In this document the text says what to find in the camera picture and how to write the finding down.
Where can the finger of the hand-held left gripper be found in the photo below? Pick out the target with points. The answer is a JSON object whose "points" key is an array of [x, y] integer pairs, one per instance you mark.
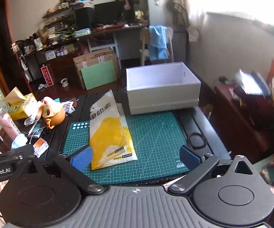
{"points": [[22, 150]]}

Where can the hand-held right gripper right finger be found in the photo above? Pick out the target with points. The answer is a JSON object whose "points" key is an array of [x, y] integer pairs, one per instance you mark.
{"points": [[189, 158]]}

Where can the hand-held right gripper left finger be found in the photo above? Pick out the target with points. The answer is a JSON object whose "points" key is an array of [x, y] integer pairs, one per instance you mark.
{"points": [[82, 158]]}

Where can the white cardboard box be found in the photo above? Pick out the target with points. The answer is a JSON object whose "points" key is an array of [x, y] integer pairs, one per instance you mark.
{"points": [[160, 95]]}

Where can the light blue face mask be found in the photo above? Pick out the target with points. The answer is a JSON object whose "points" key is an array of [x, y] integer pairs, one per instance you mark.
{"points": [[19, 141]]}

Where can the orange and white medicine packet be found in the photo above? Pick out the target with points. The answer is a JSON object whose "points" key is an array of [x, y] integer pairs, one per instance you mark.
{"points": [[40, 146]]}

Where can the pink bottle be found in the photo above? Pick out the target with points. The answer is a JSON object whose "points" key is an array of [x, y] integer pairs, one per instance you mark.
{"points": [[8, 128]]}

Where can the crumpled white paper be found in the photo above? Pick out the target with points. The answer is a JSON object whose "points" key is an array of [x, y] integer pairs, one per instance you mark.
{"points": [[31, 120]]}

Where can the green cutting mat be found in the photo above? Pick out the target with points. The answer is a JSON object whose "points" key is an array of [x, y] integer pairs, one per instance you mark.
{"points": [[156, 135]]}

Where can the yellow tissue box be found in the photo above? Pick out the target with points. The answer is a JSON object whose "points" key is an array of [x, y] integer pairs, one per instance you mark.
{"points": [[20, 109]]}

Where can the orange chick-shaped pot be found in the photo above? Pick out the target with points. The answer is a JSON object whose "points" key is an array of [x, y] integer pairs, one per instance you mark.
{"points": [[56, 116]]}

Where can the pile of small printed packets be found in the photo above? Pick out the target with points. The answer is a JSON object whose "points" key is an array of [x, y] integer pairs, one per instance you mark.
{"points": [[66, 106]]}

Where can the brown oval piece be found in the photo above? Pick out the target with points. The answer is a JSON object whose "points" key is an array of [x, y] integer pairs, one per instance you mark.
{"points": [[75, 103]]}

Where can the dark red wooden cabinet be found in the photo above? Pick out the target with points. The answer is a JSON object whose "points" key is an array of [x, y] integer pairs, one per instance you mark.
{"points": [[246, 128]]}

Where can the white tape roll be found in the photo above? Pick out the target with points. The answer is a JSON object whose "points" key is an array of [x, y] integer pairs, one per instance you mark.
{"points": [[64, 82]]}

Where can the red sign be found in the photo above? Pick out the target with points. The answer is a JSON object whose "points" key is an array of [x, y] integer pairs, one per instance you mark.
{"points": [[47, 76]]}

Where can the green board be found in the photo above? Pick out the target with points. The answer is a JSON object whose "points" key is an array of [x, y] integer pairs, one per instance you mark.
{"points": [[98, 74]]}

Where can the cluttered dark wooden shelf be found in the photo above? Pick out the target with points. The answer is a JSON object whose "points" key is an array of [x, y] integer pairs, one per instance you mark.
{"points": [[60, 61]]}

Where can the shiny grey object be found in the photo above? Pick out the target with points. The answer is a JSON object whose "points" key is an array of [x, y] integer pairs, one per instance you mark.
{"points": [[251, 80]]}

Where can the flattened cardboard boxes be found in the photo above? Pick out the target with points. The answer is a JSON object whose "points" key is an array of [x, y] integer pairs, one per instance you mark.
{"points": [[91, 59]]}

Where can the white under-desk rack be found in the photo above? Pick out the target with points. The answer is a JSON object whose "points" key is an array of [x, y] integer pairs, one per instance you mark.
{"points": [[103, 47]]}

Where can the blue towel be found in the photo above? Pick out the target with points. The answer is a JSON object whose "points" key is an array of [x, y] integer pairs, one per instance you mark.
{"points": [[158, 40]]}

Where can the pale green packet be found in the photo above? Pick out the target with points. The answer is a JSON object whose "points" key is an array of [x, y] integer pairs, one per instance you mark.
{"points": [[82, 32]]}

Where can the white chair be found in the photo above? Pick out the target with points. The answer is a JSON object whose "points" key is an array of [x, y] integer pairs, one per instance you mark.
{"points": [[143, 35]]}

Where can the brown wooden desk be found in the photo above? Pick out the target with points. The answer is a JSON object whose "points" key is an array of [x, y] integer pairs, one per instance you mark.
{"points": [[118, 29]]}

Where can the black computer tower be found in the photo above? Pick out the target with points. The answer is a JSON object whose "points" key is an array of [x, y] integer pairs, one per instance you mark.
{"points": [[84, 17]]}

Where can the beige hanging clothes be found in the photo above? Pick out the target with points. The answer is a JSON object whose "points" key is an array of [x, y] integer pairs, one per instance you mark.
{"points": [[179, 9]]}

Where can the black monitor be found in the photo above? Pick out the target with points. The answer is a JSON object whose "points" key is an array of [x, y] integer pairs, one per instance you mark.
{"points": [[108, 11]]}

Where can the white fridge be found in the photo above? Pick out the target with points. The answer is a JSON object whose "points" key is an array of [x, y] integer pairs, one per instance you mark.
{"points": [[161, 9]]}

